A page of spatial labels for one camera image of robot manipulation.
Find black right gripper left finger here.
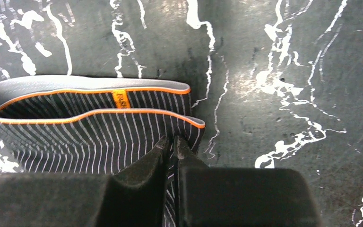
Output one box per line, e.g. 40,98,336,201
0,137,169,227

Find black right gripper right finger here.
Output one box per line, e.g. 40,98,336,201
173,137,322,227

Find black striped underwear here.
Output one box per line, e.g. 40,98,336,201
0,74,206,227

